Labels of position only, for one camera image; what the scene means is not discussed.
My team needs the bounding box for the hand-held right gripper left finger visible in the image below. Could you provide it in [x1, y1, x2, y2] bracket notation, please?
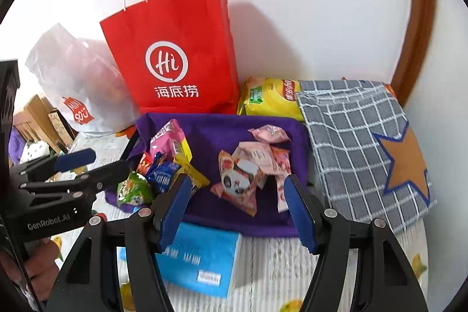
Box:
[46, 173, 194, 312]

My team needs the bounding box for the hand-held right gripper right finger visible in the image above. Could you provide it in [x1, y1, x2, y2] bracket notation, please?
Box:
[283, 174, 428, 312]

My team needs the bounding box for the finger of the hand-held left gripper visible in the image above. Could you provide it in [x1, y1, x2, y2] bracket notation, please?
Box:
[10, 148, 97, 185]
[22, 160, 131, 201]

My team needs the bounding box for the green snack packet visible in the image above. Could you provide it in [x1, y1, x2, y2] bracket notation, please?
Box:
[116, 171, 154, 206]

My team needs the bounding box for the red snack packet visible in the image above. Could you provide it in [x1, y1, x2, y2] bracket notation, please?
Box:
[136, 152, 155, 177]

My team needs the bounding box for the blue snack packet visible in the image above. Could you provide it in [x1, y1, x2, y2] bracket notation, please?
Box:
[146, 153, 181, 194]

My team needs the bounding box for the yellow snack packet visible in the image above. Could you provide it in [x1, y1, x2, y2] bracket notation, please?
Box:
[175, 163, 211, 196]

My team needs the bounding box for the pink strawberry snack packet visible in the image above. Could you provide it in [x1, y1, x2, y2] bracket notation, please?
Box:
[271, 147, 294, 214]

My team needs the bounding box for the panda print snack packet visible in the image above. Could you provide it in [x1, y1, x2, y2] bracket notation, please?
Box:
[210, 151, 269, 217]

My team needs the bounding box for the pink yellow-edged snack packet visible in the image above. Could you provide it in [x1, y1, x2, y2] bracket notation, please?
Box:
[149, 119, 193, 168]

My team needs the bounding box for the purple cloth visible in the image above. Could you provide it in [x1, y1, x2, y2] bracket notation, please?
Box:
[105, 112, 311, 239]

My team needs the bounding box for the person's left hand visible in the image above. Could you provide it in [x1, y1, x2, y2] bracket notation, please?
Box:
[18, 238, 62, 302]

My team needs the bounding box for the brown framed picture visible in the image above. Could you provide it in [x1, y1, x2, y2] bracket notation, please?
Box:
[47, 109, 78, 152]

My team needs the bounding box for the blue tissue pack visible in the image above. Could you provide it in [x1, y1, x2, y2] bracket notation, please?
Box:
[119, 222, 242, 299]

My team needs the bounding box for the fruit print tablecloth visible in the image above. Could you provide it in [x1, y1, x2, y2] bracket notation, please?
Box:
[47, 131, 428, 312]

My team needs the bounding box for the white plastic shopping bag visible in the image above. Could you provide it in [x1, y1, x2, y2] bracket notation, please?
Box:
[25, 23, 141, 137]

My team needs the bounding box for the grey checked star cloth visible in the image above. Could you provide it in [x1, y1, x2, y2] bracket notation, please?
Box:
[294, 78, 437, 234]

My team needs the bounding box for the yellow chips bag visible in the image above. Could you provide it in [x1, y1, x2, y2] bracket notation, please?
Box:
[237, 76, 304, 122]

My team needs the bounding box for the red paper shopping bag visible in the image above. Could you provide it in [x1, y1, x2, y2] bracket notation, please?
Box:
[100, 0, 240, 115]

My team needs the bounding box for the brown wooden door frame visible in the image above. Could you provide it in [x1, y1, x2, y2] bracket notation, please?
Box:
[389, 0, 437, 108]

